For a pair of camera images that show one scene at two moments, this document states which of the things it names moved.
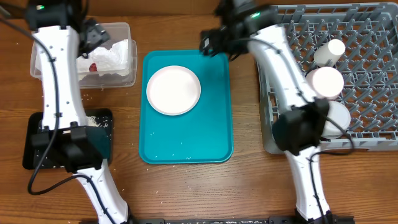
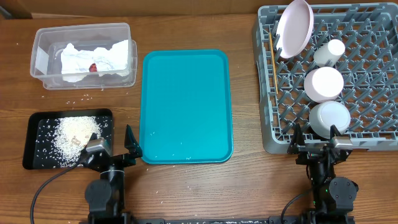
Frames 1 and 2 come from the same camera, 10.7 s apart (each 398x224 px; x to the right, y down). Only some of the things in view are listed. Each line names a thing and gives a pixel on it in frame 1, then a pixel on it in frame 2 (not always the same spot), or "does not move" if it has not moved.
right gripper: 209,35 -> 309,154
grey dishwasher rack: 369,32 does not move
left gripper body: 93,36 -> 124,160
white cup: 332,50 does not move
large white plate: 173,90 -> 295,29
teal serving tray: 203,135 does not move
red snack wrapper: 92,67 does not move
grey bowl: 341,115 does not move
